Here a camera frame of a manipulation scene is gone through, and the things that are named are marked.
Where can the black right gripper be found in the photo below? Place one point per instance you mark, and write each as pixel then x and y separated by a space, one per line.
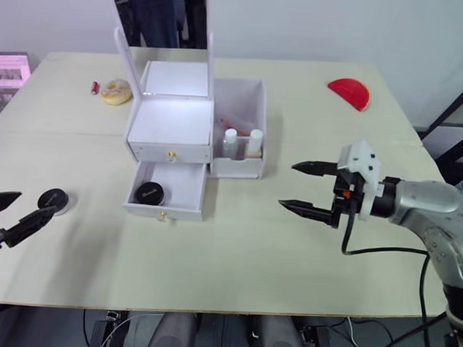
pixel 342 191

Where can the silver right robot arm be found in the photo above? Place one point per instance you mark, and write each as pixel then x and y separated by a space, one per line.
pixel 428 201

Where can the red half round makeup sponge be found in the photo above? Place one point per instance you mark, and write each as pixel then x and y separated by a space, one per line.
pixel 352 92

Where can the white drawer with gold knob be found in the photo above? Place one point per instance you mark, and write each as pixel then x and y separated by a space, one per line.
pixel 168 151
pixel 184 186

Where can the small red makeup sponge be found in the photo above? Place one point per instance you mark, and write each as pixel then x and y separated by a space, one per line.
pixel 95 88

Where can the white makeup organizer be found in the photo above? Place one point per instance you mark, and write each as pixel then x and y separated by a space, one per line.
pixel 168 117

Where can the organizer mirror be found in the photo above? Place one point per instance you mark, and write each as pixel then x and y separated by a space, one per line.
pixel 162 20

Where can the black round compact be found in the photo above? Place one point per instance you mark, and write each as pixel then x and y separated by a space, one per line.
pixel 52 198
pixel 149 193

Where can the beige bottle with white cap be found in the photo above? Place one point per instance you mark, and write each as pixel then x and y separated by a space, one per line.
pixel 255 141

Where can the clear bottle with white cap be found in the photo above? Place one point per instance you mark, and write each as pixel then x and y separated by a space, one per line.
pixel 229 140

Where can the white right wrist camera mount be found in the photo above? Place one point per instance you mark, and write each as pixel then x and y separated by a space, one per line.
pixel 362 157

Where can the black metal frame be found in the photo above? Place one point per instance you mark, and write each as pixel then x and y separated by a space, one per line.
pixel 456 100

